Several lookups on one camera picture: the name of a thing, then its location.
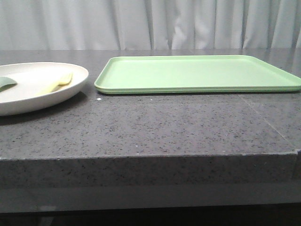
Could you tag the yellow plastic fork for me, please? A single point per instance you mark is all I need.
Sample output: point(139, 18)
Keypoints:
point(62, 81)

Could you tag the cream round plate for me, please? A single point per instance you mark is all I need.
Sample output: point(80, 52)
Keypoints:
point(31, 79)

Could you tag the light green plastic tray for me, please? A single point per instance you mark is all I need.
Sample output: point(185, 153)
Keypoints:
point(193, 74)

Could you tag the green plastic spoon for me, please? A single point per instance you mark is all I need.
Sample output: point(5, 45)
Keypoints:
point(6, 83)

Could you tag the white pleated curtain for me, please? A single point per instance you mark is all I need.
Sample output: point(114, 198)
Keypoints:
point(149, 24)

